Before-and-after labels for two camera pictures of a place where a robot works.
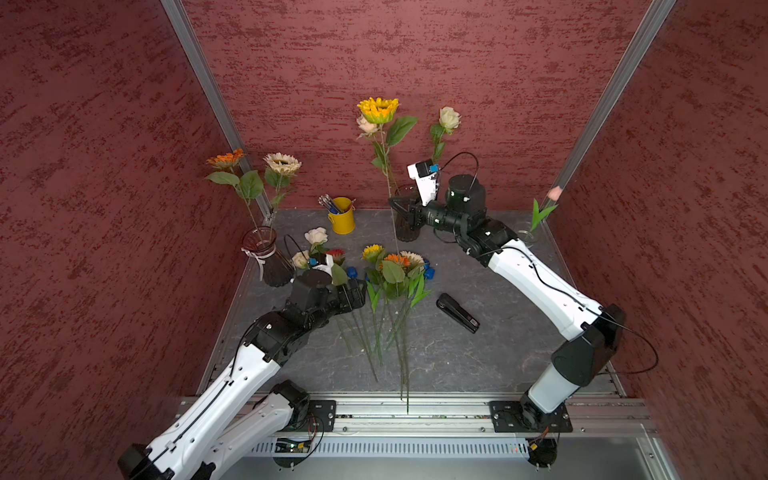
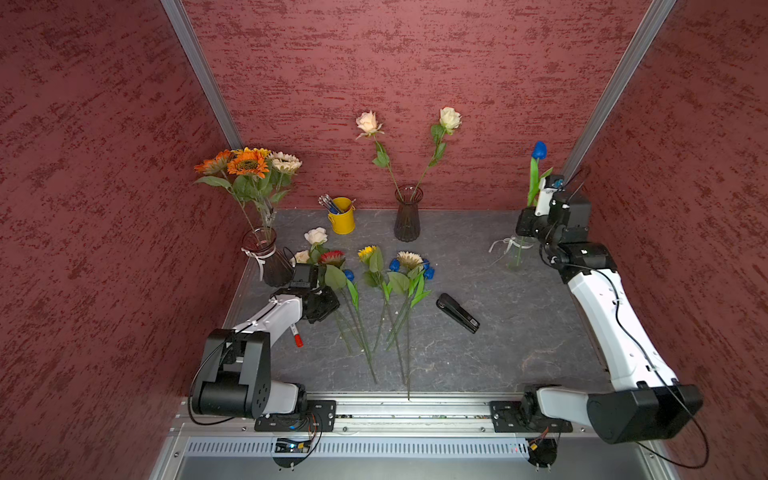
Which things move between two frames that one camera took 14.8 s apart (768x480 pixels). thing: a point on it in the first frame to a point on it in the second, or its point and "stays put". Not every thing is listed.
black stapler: [450, 306] stays put
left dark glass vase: [259, 242] stays put
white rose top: [317, 236] stays put
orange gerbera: [394, 271] to [251, 168]
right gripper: [413, 212] to [524, 227]
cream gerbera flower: [279, 164] stays put
